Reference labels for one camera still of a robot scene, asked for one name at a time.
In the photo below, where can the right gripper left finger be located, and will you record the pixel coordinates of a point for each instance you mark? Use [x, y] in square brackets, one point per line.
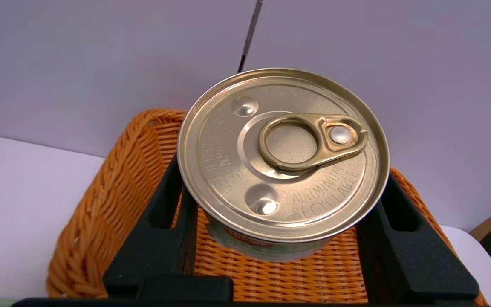
[151, 251]

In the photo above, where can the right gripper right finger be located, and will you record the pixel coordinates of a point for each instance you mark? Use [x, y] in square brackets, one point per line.
[411, 264]

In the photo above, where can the small tin can pull tab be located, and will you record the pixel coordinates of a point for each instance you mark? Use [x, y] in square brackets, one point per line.
[284, 192]

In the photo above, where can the orange wicker basket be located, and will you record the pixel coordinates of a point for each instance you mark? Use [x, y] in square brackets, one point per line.
[100, 213]

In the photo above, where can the brown box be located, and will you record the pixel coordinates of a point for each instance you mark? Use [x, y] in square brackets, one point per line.
[482, 230]

